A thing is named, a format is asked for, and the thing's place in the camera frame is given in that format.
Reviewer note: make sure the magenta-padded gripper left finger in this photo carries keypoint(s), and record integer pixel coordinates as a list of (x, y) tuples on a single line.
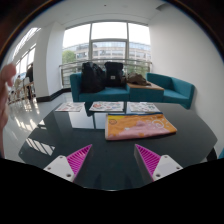
[(61, 166)]

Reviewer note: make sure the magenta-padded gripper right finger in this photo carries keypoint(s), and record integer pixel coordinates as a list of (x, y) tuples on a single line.
[(166, 166)]

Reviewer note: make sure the yellow orange pink cartoon towel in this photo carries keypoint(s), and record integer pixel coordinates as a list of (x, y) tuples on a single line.
[(140, 126)]

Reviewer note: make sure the teal seat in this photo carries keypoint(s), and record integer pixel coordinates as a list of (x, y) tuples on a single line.
[(221, 154)]

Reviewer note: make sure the printed picture sheet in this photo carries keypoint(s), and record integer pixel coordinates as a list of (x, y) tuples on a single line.
[(143, 107), (106, 106), (70, 106)]

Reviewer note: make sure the teal armchair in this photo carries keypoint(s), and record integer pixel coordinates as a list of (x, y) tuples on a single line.
[(176, 91)]

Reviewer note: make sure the teal wood-topped side table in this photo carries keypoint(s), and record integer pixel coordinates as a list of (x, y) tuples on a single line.
[(146, 92)]

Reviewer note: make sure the group of chairs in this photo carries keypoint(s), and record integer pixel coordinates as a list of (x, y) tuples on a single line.
[(25, 91)]

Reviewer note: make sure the teal sofa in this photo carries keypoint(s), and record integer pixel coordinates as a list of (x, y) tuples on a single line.
[(106, 95)]

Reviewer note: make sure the person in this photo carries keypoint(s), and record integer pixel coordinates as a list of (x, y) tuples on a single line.
[(17, 81), (30, 73), (4, 100)]

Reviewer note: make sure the brown jacket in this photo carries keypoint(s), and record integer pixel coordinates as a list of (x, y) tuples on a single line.
[(137, 79)]

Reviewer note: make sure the bulky black backpack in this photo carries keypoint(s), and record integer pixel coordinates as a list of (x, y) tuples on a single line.
[(91, 76)]

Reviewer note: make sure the metal balcony railing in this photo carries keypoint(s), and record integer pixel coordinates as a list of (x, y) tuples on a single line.
[(71, 64)]

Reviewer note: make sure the black backpack with label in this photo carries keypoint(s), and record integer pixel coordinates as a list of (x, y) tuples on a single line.
[(114, 73)]

